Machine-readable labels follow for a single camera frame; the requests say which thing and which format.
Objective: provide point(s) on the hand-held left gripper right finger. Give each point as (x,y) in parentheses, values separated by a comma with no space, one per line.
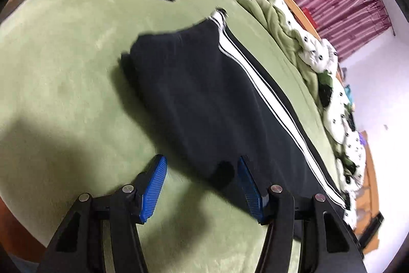
(250,193)

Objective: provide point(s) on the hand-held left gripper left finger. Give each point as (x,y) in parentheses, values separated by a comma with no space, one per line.
(154,186)

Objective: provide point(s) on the black pants with white stripes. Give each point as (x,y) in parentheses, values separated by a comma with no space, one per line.
(198,94)

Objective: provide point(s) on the purple item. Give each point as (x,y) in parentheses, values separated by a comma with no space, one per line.
(362,140)

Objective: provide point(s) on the teal item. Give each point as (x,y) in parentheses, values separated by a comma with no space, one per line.
(348,93)

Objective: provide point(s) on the green fleece blanket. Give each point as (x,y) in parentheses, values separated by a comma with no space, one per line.
(64,68)

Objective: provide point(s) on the white flower-print quilt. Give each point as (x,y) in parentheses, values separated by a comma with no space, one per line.
(319,52)

